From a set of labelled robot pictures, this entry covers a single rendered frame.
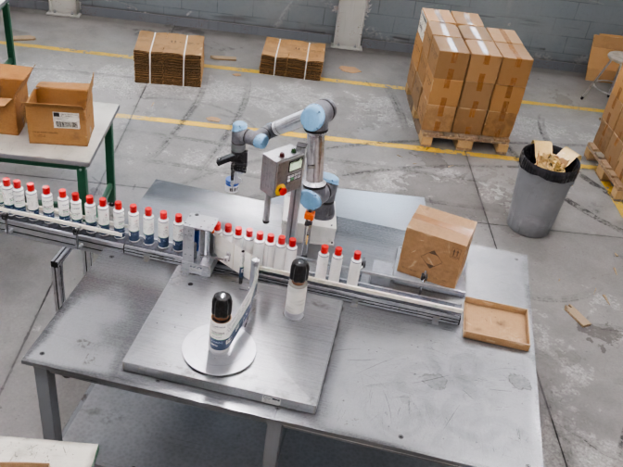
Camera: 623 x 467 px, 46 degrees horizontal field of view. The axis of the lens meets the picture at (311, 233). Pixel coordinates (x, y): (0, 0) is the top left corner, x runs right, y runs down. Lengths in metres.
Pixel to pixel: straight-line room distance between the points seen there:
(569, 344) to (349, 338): 2.05
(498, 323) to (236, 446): 1.37
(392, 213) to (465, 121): 2.74
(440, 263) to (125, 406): 1.69
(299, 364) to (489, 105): 4.18
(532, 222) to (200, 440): 3.21
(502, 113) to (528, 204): 1.35
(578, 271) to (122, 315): 3.50
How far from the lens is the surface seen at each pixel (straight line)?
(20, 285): 4.93
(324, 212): 3.84
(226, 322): 3.00
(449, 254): 3.62
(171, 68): 7.36
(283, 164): 3.27
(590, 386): 4.82
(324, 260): 3.45
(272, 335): 3.23
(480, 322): 3.61
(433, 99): 6.69
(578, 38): 9.29
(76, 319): 3.39
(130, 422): 3.77
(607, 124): 7.19
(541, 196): 5.71
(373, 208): 4.24
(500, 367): 3.43
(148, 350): 3.15
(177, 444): 3.67
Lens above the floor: 3.09
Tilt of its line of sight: 35 degrees down
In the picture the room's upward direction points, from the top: 8 degrees clockwise
